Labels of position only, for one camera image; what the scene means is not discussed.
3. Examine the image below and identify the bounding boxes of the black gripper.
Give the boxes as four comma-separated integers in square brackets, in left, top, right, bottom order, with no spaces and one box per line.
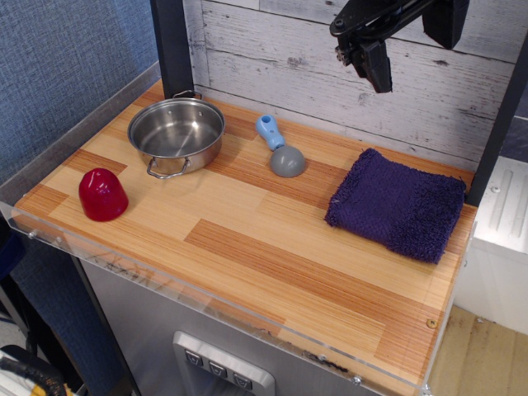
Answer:
[329,0,469,93]

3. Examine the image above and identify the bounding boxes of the purple cloth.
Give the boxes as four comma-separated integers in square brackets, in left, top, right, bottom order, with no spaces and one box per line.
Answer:
[325,148,466,264]

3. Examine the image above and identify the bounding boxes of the blue grey toy scoop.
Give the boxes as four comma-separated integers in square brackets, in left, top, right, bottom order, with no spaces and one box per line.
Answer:
[256,115,306,178]

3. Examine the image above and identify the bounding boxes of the stainless steel pot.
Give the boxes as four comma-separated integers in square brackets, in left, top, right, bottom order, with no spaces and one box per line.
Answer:
[127,89,226,181]

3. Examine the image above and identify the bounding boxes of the white side cabinet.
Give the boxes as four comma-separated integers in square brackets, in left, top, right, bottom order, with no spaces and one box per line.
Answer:
[454,157,527,334]

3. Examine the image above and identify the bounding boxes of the red plastic dome cup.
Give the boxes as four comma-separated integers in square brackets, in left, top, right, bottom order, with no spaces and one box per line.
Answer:
[78,168,129,222]

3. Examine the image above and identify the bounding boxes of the stainless steel cabinet front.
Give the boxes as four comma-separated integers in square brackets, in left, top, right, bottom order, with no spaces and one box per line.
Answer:
[78,260,374,395]

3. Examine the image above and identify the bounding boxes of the silver button control panel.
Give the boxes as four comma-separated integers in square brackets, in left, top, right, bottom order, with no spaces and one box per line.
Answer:
[172,331,276,395]

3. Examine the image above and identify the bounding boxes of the yellow black object bottom-left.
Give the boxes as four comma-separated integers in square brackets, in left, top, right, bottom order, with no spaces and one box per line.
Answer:
[1,357,72,396]

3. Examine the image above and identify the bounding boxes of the dark right frame post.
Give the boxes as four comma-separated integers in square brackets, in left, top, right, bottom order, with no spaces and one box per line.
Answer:
[465,35,527,206]

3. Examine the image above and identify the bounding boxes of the dark frame post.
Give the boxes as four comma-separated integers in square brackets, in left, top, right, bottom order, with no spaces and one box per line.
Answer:
[149,0,194,99]
[465,35,527,206]

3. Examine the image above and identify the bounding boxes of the dark left frame post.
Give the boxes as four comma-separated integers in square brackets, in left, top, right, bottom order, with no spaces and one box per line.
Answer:
[149,0,194,99]

